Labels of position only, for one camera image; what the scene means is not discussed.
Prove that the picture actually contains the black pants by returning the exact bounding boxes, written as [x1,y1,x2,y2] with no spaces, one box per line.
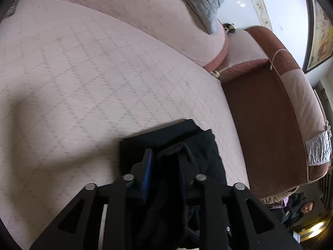
[120,119,228,250]

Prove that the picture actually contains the framed wall picture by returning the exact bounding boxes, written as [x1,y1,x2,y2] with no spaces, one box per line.
[303,0,333,74]

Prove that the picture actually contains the beige cord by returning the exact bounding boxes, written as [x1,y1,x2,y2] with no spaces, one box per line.
[269,48,290,71]

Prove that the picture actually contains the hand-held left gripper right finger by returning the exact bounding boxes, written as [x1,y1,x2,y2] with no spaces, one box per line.
[181,173,301,250]

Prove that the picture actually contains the pink and brown sofa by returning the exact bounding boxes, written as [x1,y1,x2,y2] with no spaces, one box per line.
[0,0,333,240]

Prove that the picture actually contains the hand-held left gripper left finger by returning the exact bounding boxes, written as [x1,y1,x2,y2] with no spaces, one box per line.
[29,148,154,250]

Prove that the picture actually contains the silver patch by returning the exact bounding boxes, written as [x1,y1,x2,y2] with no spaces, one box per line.
[305,130,332,166]

